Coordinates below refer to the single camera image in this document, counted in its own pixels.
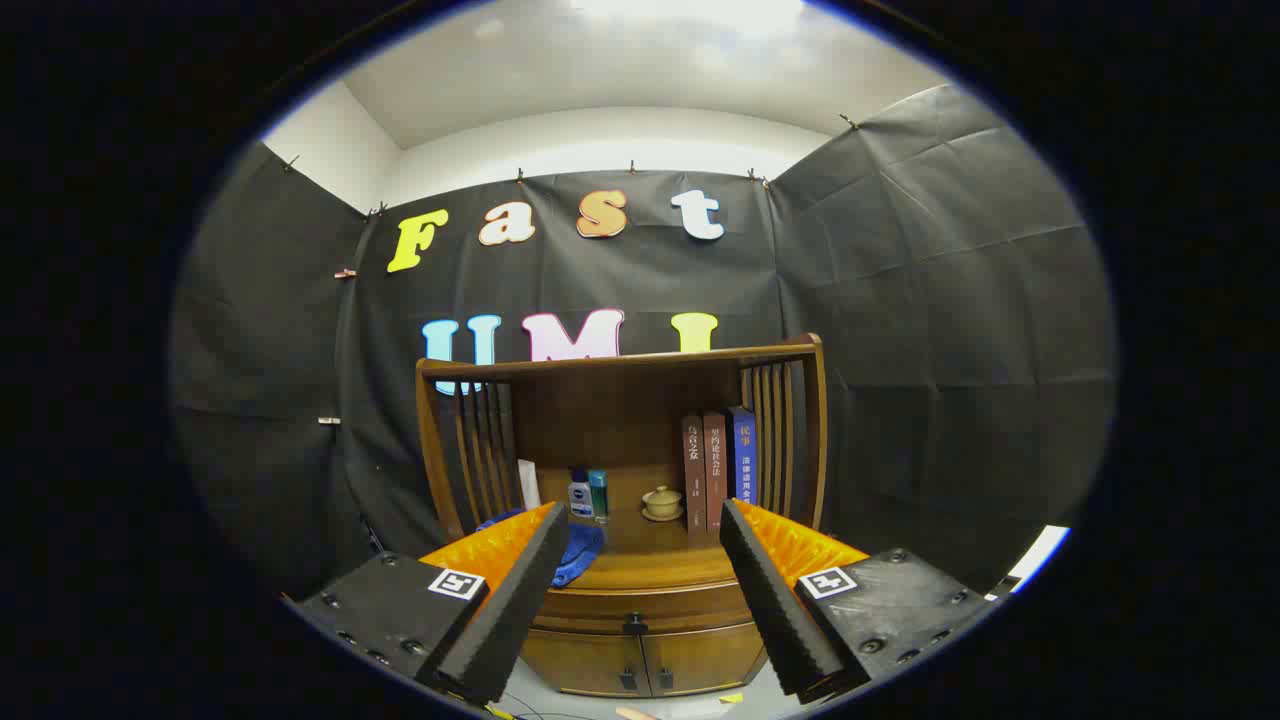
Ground wooden cabinet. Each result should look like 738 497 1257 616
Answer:
415 333 829 699

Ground white slotted panel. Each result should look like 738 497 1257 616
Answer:
985 524 1073 601

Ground blue folded towel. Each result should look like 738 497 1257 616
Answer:
478 508 606 589

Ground black backdrop cloth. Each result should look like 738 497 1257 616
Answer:
170 85 1116 601

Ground wooden drawer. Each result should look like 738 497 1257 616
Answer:
533 583 753 637

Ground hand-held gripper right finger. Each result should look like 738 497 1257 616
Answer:
719 498 998 701

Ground wooden cabinet door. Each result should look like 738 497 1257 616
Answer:
520 630 646 698
640 622 766 696

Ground reddish brown book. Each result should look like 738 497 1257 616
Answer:
703 410 729 531

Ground dark brown book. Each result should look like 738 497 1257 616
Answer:
682 415 707 534

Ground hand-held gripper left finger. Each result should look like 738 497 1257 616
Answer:
293 501 571 705

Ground blue book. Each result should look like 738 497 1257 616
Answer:
727 406 759 506

